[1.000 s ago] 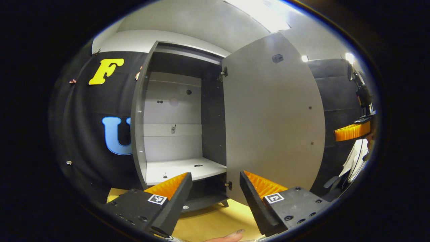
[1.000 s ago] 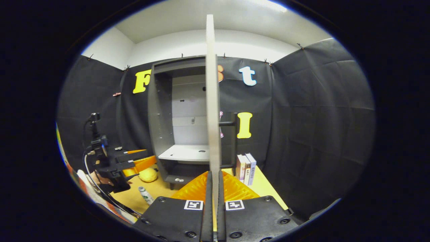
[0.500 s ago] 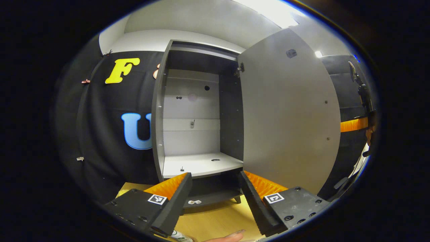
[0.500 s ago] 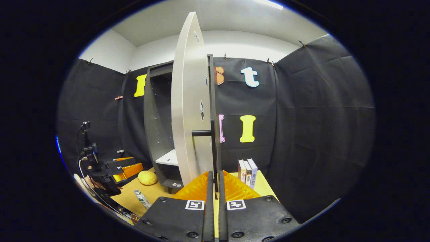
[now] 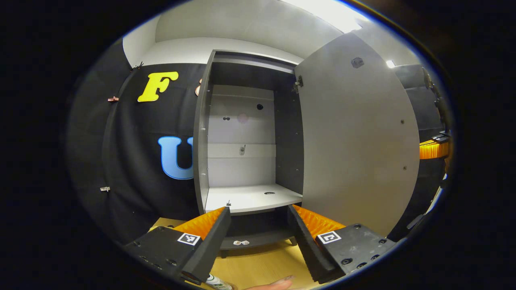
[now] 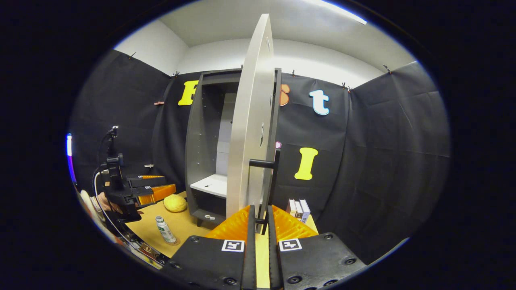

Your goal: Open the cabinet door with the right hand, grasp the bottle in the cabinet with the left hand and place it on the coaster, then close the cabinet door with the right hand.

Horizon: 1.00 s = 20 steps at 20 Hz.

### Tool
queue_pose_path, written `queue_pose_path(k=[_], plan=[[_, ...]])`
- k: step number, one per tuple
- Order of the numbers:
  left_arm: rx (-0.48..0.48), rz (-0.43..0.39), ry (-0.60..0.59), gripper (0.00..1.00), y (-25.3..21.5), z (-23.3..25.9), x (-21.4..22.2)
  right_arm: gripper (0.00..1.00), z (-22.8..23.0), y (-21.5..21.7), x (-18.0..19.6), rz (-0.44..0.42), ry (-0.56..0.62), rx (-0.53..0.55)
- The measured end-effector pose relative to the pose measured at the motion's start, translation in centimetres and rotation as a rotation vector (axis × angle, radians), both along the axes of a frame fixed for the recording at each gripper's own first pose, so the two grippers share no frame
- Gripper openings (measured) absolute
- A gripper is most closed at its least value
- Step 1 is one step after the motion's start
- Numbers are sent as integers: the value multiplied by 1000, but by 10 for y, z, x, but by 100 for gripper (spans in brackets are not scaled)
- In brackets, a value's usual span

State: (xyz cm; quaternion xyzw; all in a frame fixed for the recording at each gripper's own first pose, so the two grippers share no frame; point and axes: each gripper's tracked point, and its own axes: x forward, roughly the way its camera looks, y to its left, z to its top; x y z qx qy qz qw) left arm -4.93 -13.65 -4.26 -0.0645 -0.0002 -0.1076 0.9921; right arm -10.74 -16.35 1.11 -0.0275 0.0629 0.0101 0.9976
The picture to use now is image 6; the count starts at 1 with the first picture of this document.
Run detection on long ceiling light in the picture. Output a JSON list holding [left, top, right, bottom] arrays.
[[306, 0, 367, 25]]

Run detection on beige cabinet door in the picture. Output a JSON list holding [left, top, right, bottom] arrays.
[[226, 13, 282, 226]]

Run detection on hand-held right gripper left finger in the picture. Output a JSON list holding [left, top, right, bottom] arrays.
[[159, 205, 257, 290]]

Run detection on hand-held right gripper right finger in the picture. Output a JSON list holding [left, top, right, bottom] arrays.
[[266, 204, 367, 290]]

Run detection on white bottle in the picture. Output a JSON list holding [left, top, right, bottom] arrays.
[[155, 215, 178, 244]]

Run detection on white cable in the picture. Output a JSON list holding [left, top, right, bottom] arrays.
[[94, 169, 129, 242]]

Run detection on black backdrop cloth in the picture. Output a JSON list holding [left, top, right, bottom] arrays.
[[69, 49, 451, 264]]

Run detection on yellow lumpy object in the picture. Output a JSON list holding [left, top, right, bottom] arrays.
[[163, 194, 188, 213]]

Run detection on black door handle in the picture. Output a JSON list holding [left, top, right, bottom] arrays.
[[249, 148, 282, 235]]

